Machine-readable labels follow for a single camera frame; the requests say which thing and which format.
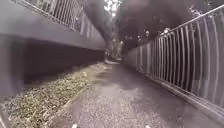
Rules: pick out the grey asphalt path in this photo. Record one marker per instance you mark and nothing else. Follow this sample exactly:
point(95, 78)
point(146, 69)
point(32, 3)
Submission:
point(126, 100)

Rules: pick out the dark trees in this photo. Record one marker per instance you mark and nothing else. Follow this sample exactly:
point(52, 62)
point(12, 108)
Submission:
point(140, 20)

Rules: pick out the leaf-strewn verge strip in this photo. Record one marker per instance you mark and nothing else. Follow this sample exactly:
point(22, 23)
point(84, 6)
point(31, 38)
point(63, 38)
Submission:
point(50, 96)

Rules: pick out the robot's own part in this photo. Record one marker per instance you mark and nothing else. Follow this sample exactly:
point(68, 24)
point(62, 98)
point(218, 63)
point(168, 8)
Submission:
point(147, 126)
point(74, 126)

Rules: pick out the pale metal fence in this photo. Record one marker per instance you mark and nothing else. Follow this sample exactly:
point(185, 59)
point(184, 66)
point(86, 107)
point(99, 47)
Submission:
point(63, 11)

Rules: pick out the grey metal railing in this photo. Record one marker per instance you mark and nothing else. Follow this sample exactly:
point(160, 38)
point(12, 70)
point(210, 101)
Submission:
point(186, 56)

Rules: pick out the grey concrete wall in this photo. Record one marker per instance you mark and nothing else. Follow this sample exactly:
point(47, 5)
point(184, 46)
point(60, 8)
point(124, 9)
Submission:
point(46, 40)

